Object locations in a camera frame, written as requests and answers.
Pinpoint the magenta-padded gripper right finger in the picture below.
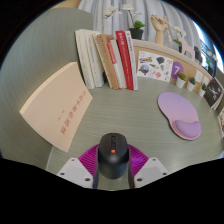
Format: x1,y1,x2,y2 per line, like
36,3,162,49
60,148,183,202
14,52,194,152
128,143,170,190

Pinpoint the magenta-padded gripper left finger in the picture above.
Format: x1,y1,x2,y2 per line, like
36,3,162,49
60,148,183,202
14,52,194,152
56,145,101,190

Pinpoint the black computer mouse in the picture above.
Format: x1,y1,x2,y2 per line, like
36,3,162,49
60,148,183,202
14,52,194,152
96,132,130,180

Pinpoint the purple mouse pad with wrist rest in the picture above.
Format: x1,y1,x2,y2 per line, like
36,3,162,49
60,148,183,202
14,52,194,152
157,91,202,141

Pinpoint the beige book with red print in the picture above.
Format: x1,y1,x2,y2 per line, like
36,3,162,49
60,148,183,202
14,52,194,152
19,61,94,153

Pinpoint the colourful sticker sheet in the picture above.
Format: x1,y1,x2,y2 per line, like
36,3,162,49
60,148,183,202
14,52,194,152
217,106,224,138

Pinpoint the small plant in white pot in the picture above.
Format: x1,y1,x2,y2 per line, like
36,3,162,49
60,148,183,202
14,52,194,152
186,76,197,92
198,83,208,98
175,72,188,89

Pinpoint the black magazine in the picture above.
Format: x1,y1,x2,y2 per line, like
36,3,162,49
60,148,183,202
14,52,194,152
203,77,224,111

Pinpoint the round purple number sign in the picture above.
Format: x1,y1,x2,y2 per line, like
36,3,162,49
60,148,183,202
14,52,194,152
170,61,185,80

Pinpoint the white sticker sheet with drawings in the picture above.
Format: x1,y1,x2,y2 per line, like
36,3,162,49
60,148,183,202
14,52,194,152
136,50,174,83

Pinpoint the brown kraft book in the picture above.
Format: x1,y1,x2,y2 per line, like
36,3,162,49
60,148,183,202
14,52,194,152
94,33,121,91

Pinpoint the wooden desk back ledge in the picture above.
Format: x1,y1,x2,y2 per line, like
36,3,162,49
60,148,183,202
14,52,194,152
131,39,219,88

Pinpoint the black horse figurine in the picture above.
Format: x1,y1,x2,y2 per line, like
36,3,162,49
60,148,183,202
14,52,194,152
193,45,204,64

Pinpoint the white orchid in black pot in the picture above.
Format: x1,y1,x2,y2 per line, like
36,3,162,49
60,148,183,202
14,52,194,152
103,3,146,41
172,26,188,53

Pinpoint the grey curtain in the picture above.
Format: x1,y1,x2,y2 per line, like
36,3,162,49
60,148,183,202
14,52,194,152
78,0,198,43

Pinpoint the white wall socket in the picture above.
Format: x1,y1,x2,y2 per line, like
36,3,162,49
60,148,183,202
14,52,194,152
194,69,205,84

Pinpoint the window with dark frame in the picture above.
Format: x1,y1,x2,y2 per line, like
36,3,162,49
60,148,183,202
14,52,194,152
191,19,224,78

